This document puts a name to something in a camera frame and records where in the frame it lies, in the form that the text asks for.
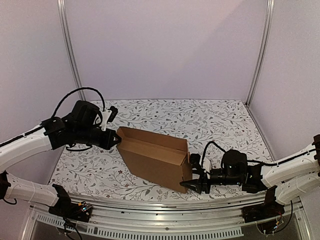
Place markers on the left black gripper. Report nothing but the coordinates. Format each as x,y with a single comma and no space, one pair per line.
107,144

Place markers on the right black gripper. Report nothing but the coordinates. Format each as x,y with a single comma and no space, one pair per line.
204,181

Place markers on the brown cardboard box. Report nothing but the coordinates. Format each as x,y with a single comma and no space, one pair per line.
158,158

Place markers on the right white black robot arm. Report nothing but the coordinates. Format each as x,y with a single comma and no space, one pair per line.
283,180

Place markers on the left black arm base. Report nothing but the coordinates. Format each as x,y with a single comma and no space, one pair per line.
65,208

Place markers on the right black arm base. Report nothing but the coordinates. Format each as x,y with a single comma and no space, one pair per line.
268,209

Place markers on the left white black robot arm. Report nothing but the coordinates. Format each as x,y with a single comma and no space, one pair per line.
86,125

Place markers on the floral patterned table mat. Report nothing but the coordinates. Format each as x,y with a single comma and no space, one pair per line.
209,126

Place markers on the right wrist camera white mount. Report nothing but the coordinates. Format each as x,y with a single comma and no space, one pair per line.
197,166

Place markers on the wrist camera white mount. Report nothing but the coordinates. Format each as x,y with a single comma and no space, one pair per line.
197,166
108,115

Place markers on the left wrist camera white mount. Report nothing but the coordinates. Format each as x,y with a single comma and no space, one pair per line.
108,115

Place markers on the aluminium front rail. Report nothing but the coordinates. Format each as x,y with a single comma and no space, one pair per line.
214,219

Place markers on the left aluminium frame post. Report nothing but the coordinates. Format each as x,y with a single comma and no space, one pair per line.
62,11

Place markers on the aluminium frame post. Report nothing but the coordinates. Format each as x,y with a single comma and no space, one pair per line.
262,51
62,11

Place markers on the right aluminium frame post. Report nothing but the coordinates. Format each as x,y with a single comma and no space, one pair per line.
262,51

